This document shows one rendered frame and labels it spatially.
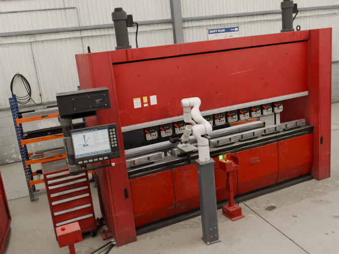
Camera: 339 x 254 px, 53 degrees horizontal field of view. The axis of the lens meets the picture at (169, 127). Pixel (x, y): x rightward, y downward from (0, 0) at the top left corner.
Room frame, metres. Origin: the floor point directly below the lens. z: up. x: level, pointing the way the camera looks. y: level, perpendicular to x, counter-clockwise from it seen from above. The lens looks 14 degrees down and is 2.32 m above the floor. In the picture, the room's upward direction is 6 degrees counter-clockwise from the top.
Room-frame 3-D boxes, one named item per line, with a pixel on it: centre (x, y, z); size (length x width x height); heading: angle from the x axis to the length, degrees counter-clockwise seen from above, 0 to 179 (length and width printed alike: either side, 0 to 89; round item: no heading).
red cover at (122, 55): (4.57, -0.75, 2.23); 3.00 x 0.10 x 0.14; 113
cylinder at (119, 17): (4.24, 0.39, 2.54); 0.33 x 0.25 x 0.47; 113
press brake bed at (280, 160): (4.53, -0.76, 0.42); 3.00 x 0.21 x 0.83; 113
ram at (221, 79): (4.57, -0.75, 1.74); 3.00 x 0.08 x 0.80; 113
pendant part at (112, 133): (3.31, 0.75, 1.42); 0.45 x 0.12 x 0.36; 105
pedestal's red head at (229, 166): (4.17, -0.71, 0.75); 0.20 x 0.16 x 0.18; 116
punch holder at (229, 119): (4.62, -0.86, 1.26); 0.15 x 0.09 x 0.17; 113
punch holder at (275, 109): (4.93, -1.60, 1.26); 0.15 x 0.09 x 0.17; 113
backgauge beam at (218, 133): (4.76, -0.40, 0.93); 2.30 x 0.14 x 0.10; 113
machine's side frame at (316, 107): (5.36, -2.18, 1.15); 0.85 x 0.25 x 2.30; 23
